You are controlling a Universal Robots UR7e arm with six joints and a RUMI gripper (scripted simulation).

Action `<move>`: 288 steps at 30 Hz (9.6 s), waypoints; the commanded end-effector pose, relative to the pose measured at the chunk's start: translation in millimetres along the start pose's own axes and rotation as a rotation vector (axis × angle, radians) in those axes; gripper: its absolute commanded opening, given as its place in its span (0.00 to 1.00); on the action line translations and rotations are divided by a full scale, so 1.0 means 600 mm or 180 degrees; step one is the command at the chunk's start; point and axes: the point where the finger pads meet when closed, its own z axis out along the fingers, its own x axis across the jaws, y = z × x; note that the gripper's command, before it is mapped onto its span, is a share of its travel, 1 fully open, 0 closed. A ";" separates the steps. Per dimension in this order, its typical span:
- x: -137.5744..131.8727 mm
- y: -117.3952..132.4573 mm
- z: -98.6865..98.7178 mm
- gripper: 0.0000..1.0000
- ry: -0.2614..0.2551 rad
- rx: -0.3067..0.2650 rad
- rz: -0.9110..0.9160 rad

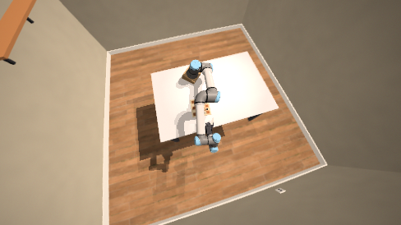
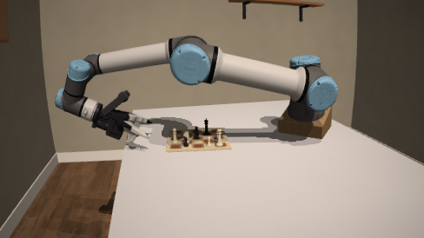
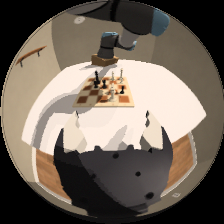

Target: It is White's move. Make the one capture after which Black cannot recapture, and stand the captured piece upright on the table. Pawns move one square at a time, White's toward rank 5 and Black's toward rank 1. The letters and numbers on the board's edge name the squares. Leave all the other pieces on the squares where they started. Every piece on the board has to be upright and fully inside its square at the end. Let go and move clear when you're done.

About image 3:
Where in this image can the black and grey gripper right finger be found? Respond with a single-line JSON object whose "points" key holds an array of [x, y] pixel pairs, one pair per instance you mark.
{"points": [[155, 140]]}

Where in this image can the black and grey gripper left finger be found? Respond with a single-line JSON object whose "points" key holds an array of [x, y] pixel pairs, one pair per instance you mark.
{"points": [[69, 144]]}

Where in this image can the brown and tan chessboard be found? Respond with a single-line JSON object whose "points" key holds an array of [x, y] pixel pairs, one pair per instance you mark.
{"points": [[89, 96]]}

